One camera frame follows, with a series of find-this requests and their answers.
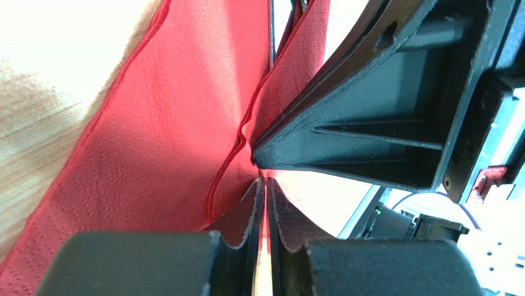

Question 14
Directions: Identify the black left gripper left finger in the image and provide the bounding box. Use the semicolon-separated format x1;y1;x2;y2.
36;177;266;295

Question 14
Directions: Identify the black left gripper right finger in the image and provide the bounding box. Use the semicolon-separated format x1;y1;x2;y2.
267;178;482;295

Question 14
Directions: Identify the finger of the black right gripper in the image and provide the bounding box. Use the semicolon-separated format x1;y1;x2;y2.
253;1;513;192

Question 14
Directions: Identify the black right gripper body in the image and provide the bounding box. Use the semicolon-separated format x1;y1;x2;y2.
443;1;524;204

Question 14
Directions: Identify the red paper napkin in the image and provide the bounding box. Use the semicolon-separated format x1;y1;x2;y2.
1;1;330;295

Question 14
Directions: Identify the silver table knife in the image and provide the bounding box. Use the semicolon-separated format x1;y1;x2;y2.
267;0;275;70

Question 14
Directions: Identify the iridescent rainbow spoon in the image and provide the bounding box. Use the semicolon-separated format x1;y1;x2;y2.
274;0;308;60

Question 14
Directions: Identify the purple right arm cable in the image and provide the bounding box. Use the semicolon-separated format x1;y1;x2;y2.
389;191;482;231

